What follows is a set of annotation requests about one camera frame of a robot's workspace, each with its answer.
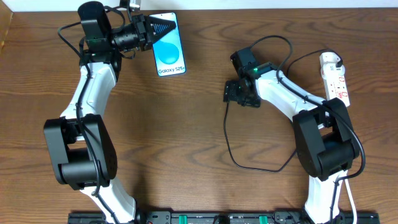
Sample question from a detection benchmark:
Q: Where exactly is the blue Galaxy smartphone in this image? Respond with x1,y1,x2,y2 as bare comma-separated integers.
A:
150,12,186,77

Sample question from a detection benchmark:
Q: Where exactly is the black charger cable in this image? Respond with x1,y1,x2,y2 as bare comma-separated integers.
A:
223,49,344,173

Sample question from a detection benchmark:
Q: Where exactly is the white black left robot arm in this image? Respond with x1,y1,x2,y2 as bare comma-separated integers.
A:
44,1,177,223

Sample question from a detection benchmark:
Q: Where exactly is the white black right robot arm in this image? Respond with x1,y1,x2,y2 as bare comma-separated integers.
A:
223,47,364,223

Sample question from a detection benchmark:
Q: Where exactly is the white power strip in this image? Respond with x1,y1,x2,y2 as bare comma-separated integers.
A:
320,52,350,107

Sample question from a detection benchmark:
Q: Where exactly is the brown wooden side panel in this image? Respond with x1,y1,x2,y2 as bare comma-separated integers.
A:
0,1,14,50

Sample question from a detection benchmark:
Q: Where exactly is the white power strip cord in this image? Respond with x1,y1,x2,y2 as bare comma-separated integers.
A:
341,177,358,224

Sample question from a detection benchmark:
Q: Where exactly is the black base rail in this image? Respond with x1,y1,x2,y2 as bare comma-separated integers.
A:
67,210,380,224

